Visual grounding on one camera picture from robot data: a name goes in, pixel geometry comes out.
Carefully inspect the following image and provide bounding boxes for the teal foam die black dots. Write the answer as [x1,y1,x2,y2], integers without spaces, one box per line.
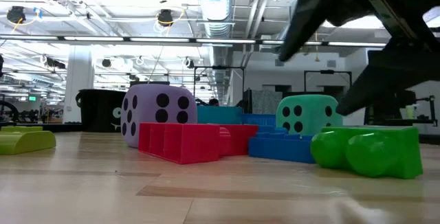
[276,94,344,136]

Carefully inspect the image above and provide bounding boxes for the bright green building block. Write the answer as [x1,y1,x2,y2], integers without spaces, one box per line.
[310,125,424,180]

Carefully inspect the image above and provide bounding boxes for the blue building block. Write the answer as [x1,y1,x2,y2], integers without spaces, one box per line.
[248,133,316,165]
[256,124,290,139]

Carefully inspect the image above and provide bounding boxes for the large red building block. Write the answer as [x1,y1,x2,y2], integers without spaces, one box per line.
[137,122,233,166]

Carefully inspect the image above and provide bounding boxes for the purple foam die black dots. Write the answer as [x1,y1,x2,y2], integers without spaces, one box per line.
[120,84,199,149]

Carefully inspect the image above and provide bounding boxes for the black monitors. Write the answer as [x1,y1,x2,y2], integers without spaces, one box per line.
[364,89,419,128]

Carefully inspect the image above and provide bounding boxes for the grey partition panel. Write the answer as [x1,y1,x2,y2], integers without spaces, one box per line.
[252,89,283,115]

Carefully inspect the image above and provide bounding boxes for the dark teal plastic tray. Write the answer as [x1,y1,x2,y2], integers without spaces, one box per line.
[197,105,244,125]

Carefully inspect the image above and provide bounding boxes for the black round ceiling fixture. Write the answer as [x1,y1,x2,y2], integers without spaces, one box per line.
[6,5,27,24]
[157,9,175,27]

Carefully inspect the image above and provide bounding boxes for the long linear ceiling light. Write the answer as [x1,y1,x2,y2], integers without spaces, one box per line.
[0,34,388,49]

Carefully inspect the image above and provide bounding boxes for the black round bin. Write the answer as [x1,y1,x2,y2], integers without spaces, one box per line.
[75,89,127,133]

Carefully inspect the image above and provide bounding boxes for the white building column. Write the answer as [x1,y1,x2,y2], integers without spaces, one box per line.
[63,44,96,124]

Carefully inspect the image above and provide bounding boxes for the lime green building block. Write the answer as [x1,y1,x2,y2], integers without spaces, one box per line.
[0,126,57,156]

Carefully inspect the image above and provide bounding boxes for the thin black station frame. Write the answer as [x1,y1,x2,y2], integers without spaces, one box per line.
[303,69,353,98]
[192,65,246,108]

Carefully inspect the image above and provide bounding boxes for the silver round ventilation duct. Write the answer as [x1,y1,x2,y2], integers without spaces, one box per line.
[197,0,235,107]

